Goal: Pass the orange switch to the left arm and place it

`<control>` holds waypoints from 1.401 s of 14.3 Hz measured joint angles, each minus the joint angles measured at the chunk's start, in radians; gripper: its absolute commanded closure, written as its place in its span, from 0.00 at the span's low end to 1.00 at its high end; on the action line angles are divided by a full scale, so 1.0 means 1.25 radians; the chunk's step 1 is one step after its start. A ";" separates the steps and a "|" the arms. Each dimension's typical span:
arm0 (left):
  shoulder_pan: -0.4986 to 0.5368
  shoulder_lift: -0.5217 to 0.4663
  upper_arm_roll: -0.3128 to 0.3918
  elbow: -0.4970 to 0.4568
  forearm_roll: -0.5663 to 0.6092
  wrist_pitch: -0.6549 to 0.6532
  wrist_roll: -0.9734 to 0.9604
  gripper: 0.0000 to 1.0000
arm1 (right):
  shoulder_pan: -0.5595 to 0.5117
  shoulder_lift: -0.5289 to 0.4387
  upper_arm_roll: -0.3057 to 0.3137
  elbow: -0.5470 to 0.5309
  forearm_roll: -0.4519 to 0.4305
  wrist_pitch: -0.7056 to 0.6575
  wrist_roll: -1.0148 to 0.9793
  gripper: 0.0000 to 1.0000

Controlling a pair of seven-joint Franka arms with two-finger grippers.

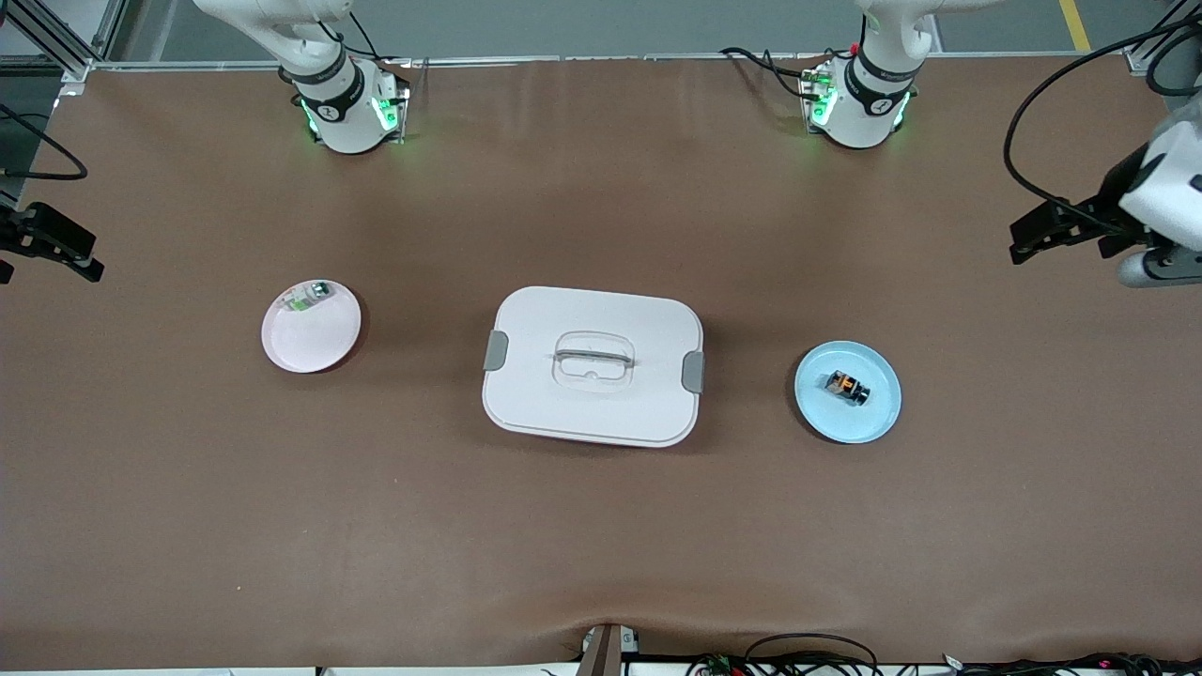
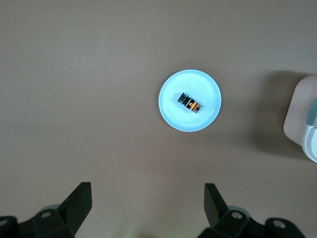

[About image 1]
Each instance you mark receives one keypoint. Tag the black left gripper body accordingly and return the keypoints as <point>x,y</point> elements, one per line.
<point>1110,205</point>

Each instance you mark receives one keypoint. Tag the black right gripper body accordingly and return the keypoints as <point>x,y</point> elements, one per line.
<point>21,231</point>

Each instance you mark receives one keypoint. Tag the orange and black switch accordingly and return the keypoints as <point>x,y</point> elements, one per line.
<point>847,388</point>

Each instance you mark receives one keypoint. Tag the grey box latch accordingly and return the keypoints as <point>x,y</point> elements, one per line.
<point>495,350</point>
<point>693,372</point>

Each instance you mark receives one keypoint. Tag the white lidded storage box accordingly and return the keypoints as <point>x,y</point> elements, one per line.
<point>592,413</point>

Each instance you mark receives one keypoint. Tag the pink round plate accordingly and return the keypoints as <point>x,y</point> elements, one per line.
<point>310,338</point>

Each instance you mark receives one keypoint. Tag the light blue round plate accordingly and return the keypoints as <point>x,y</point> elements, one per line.
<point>847,422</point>

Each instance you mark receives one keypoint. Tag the brown table mat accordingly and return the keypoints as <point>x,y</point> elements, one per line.
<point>601,526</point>

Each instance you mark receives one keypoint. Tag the aluminium frame profile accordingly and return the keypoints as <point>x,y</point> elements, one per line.
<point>1160,42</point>
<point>56,47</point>

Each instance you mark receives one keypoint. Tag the green clear switch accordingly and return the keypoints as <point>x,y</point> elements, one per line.
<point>308,298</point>

